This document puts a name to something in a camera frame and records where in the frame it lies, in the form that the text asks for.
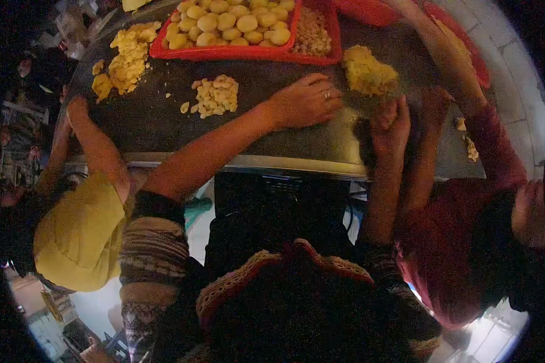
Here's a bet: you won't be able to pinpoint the person's right hand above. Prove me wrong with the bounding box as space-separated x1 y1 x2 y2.
370 95 411 159

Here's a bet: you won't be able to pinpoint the person's left hand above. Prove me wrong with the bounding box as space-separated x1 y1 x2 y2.
264 73 344 132

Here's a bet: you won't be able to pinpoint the person's right fingers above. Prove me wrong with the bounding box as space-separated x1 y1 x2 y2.
372 95 411 133

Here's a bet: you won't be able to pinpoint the person's left fingers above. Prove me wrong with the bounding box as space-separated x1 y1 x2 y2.
315 98 344 127

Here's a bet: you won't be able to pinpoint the person's left ring finger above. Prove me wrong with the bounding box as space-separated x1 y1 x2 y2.
312 86 342 100

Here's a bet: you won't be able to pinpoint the person's left little finger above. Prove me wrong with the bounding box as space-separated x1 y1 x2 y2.
300 73 331 88

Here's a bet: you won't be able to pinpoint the red tray of small pieces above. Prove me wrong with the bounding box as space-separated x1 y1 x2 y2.
282 0 344 67

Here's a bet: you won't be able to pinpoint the heap of small dough pieces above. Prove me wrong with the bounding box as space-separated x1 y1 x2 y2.
293 6 332 57

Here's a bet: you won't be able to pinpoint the yellow dough lump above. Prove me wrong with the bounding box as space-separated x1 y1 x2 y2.
342 44 401 99

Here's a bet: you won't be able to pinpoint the scattered dough bits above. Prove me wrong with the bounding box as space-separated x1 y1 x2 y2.
454 116 480 163

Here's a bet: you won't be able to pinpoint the red basin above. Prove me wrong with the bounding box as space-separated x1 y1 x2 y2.
334 0 491 89

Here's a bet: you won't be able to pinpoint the pile of cut dough pieces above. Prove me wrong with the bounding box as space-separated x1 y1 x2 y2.
180 74 239 120

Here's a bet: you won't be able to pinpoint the red tray of dough balls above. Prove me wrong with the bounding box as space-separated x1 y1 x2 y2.
149 0 303 62

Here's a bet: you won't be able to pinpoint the heap of yellow dough balls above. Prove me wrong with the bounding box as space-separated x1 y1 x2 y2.
161 0 297 50

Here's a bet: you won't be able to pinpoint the pile of crumbled yellow dough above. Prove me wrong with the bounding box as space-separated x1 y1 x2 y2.
91 21 163 103

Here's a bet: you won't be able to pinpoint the person's body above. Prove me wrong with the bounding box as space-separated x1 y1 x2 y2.
118 191 442 363

